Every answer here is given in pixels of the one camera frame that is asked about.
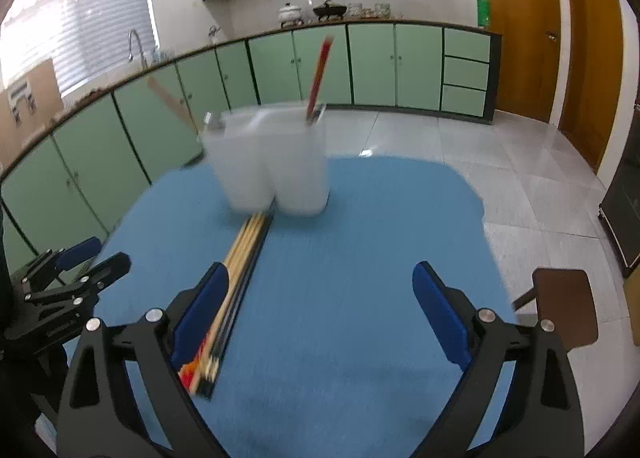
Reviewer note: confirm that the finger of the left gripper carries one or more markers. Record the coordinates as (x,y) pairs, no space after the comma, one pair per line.
(70,252)
(90,284)

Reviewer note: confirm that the plain bamboo chopstick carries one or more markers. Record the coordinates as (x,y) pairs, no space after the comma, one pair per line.
(235,262)

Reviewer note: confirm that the window blind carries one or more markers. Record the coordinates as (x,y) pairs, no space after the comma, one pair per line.
(83,38)

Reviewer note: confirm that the blue table mat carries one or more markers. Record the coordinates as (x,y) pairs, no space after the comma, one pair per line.
(331,354)

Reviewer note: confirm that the white double utensil holder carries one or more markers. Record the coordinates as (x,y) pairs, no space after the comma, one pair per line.
(269,156)

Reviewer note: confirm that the cardboard box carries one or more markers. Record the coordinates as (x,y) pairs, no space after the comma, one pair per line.
(28,105)

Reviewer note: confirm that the red patterned chopstick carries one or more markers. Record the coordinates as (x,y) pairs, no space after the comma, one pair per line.
(318,76)

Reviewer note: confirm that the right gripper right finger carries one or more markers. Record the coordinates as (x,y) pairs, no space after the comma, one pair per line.
(541,415)

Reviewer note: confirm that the orange patterned bamboo chopstick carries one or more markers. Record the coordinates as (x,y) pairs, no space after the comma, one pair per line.
(245,262)

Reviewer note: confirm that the silver metal spoon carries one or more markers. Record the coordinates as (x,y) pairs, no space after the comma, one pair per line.
(212,123)

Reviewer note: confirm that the brown wooden stool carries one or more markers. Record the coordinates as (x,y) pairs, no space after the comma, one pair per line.
(563,296)

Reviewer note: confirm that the black glass cabinet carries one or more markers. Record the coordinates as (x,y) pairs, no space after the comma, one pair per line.
(619,210)

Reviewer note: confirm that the green lower kitchen cabinets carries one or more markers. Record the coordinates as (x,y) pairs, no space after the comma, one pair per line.
(80,176)

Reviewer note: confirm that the red bamboo chopstick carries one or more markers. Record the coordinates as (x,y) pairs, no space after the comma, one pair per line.
(172,103)

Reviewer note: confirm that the kitchen faucet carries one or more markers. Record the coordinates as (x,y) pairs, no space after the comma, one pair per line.
(136,45)

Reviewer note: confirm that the green bottle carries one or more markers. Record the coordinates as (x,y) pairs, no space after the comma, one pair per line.
(483,13)

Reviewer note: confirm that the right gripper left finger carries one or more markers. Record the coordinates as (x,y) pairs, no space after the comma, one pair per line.
(99,415)

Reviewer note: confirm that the black wok pan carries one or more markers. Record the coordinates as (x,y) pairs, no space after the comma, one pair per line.
(329,10)

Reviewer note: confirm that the wooden door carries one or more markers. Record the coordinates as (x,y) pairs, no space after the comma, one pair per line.
(530,54)
(594,76)

